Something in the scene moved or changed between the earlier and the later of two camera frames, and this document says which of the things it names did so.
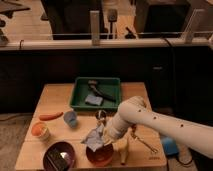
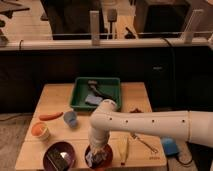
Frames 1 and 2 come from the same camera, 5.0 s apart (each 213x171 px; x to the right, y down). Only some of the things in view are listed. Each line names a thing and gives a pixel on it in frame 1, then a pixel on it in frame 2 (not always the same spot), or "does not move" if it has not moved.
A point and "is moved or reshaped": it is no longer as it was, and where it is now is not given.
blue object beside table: (170, 146) does not move
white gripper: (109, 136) → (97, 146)
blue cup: (70, 117) does not move
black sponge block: (58, 158) does not move
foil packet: (93, 138) is moved or reshaped
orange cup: (40, 130) does not move
